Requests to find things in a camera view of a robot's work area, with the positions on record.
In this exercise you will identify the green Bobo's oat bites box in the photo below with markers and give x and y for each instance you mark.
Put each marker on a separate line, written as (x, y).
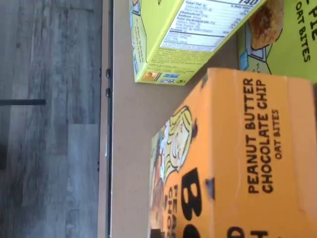
(185, 54)
(292, 49)

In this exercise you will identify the wooden shelf board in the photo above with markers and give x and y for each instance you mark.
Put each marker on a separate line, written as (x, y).
(128, 124)

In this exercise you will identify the orange Bobo's oat bites box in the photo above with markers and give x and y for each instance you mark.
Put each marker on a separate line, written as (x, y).
(235, 148)

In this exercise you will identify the black metal shelving rack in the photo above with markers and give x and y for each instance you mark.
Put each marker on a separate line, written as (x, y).
(110, 37)

